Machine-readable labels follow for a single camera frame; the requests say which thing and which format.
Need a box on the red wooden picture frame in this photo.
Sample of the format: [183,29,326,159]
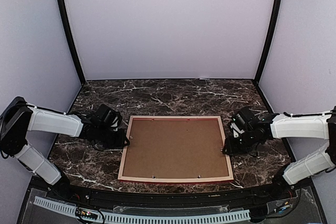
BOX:
[117,115,234,183]

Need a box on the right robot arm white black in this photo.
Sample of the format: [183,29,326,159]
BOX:
[222,107,335,200]

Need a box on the black corner post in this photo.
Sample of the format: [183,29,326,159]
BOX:
[254,0,281,84]
[57,0,86,85]

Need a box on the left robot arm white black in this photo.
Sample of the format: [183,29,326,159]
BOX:
[1,97,130,201]

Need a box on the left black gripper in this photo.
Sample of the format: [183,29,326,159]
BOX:
[97,125,130,149]

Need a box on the small circuit board with led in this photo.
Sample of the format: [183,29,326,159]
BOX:
[75,208,98,219]

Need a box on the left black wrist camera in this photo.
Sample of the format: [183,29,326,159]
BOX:
[94,104,118,126]

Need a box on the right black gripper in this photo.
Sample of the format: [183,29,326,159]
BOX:
[223,129,257,155]

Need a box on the black right corner post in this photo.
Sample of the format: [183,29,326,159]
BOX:
[254,0,281,84]

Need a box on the brown cardboard backing board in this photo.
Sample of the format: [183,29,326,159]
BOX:
[122,118,228,178]

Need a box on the black front mounting rail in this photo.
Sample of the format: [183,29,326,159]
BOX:
[28,176,313,210]

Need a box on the white slotted cable duct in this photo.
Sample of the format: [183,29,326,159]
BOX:
[33,196,251,223]

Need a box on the black left corner post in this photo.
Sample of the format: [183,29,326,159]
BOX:
[57,0,86,85]

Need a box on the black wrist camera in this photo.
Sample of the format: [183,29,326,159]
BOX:
[232,106,258,131]
[94,104,118,126]

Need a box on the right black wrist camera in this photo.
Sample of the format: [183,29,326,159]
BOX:
[232,106,258,131]

